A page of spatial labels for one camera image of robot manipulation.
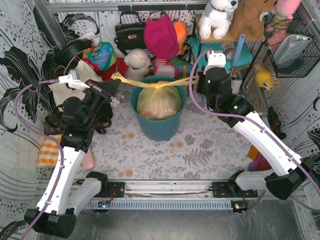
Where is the brown patterned bag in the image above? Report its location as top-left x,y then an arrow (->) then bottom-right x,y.
43,103 -> 113,136

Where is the white plush dog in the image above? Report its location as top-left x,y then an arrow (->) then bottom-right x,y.
198,0 -> 238,40

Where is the teal folded cloth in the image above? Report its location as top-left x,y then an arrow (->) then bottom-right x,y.
187,36 -> 254,73

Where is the magenta cloth bag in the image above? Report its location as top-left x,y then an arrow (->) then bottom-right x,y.
144,13 -> 179,61

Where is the pink sponge roll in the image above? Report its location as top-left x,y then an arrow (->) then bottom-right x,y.
81,147 -> 95,171

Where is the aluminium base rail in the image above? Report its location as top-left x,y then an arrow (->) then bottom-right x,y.
72,178 -> 306,210

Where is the colorful printed cloth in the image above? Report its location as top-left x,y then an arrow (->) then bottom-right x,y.
82,41 -> 117,71

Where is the cream canvas tote bag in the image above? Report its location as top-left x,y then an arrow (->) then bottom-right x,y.
48,59 -> 104,108

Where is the black leather handbag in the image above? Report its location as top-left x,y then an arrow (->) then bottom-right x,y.
114,11 -> 147,56

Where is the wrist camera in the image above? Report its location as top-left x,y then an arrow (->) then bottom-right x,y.
207,50 -> 227,68
58,69 -> 90,91

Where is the red clothing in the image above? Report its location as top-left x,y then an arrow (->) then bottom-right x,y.
88,58 -> 128,82

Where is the white storage box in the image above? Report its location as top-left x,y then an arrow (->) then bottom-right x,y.
231,71 -> 243,94

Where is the teal trash bin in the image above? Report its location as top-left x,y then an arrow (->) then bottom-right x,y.
130,75 -> 187,141

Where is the small white plush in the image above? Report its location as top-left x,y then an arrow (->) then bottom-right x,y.
110,93 -> 125,109

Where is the rainbow folded cloth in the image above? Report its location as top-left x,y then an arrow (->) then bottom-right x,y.
170,57 -> 193,80

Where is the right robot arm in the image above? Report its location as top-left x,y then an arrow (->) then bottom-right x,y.
197,66 -> 316,200

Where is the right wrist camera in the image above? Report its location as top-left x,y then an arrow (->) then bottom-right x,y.
207,50 -> 227,68

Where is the cream plush lamb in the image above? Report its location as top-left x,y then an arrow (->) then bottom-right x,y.
124,48 -> 151,81

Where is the brown teddy bear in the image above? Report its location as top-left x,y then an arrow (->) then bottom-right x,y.
230,0 -> 278,40

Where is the blue floor mop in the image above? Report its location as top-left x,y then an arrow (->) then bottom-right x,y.
229,34 -> 246,80

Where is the black round hat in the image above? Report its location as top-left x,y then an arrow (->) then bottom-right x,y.
53,39 -> 93,67

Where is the purple cable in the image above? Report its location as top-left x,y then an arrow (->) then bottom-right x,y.
14,78 -> 66,240
188,48 -> 320,216

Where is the orange plush toy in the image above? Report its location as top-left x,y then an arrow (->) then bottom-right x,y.
173,21 -> 188,55

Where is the black orange cloth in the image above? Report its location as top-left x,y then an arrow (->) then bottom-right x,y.
266,107 -> 287,140

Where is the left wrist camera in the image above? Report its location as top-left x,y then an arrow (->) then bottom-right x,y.
58,69 -> 90,91

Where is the black wire basket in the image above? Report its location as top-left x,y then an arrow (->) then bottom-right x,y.
264,11 -> 320,78

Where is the orange checkered towel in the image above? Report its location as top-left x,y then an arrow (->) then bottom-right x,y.
37,137 -> 60,168

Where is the yellow trash bag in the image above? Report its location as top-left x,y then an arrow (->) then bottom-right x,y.
111,72 -> 189,121

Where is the yellow plush toy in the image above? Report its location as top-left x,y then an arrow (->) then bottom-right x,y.
253,61 -> 272,91

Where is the pink plush toy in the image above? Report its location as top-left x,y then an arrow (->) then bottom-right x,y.
267,0 -> 301,31

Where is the silver foil pouch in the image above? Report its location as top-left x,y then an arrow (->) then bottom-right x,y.
273,34 -> 313,65

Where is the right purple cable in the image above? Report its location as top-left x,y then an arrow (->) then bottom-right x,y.
188,48 -> 320,216

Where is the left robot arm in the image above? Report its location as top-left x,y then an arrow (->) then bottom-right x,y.
24,79 -> 121,239

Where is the pink head plush doll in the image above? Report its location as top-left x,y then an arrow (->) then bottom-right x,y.
152,57 -> 179,78

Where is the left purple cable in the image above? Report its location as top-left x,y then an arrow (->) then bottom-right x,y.
14,78 -> 66,240

